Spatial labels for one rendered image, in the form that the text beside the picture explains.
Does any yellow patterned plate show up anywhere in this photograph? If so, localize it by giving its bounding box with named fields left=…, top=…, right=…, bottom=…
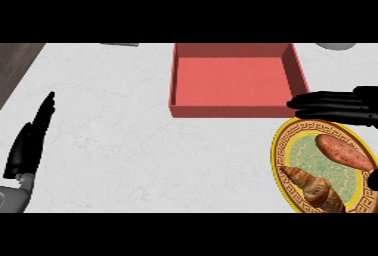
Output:
left=269, top=117, right=378, bottom=214

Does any dark wooden panel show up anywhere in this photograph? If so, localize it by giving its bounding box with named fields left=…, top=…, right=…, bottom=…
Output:
left=0, top=43, right=47, bottom=109

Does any brown croissant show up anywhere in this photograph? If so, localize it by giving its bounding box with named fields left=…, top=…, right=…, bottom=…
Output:
left=277, top=165, right=347, bottom=213

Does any red cardboard box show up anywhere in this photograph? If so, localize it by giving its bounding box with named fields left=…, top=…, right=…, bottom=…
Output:
left=167, top=43, right=311, bottom=119

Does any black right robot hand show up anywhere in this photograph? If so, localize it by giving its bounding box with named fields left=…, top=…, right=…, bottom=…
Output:
left=285, top=85, right=378, bottom=188

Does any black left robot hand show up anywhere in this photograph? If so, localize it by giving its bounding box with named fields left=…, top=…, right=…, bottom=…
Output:
left=1, top=91, right=57, bottom=180

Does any pale grey round object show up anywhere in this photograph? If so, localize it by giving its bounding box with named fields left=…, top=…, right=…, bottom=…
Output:
left=316, top=43, right=357, bottom=52

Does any reddish sweet potato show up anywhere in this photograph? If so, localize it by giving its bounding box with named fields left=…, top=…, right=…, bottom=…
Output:
left=314, top=133, right=378, bottom=172

